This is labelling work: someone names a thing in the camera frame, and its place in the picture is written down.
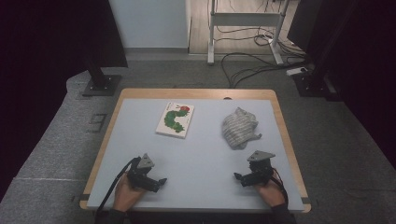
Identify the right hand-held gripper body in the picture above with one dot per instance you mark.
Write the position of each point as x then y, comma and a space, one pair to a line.
260, 174

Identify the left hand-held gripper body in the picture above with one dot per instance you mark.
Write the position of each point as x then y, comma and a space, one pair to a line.
141, 175

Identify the grey striped towel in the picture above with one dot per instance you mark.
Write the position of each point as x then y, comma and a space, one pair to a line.
239, 129

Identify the white caterpillar picture book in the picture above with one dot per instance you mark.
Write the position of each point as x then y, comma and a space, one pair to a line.
174, 119

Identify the person's right hand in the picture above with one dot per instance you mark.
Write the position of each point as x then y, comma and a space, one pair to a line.
272, 194

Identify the black tape strip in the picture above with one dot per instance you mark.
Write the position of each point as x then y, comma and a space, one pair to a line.
84, 198
306, 200

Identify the grey floor outlet box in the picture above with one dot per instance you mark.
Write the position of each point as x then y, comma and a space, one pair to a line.
97, 122

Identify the wooden table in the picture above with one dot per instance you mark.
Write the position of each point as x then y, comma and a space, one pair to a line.
199, 93

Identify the white power strip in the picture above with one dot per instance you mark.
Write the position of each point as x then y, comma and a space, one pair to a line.
295, 71

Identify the black curtain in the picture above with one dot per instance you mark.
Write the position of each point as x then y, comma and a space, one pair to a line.
373, 77
46, 62

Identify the black stand with base plate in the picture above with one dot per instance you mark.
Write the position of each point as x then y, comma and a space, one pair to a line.
311, 85
102, 85

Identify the white desk frame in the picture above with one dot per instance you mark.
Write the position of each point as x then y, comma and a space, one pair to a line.
246, 19

